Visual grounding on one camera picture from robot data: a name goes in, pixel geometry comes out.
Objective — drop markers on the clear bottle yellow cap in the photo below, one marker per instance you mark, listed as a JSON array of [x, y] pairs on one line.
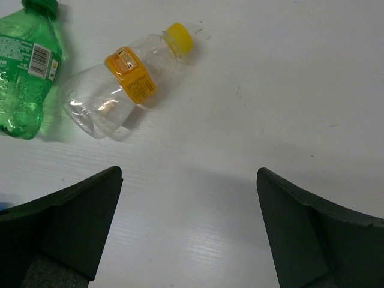
[[101, 98]]

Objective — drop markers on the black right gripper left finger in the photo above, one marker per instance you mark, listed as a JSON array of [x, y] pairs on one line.
[[58, 240]]

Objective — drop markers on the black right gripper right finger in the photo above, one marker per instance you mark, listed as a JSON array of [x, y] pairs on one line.
[[315, 242]]

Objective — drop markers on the green plastic soda bottle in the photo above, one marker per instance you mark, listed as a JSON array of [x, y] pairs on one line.
[[31, 56]]

